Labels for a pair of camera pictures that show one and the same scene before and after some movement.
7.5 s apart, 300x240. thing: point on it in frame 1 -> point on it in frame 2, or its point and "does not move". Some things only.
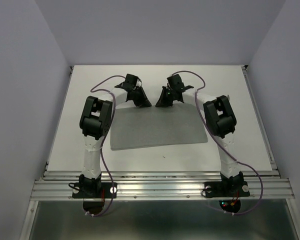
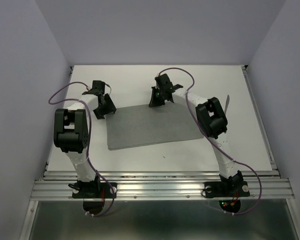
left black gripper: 144,102 -> 110,108
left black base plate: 94,190 does not move
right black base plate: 226,189 does not move
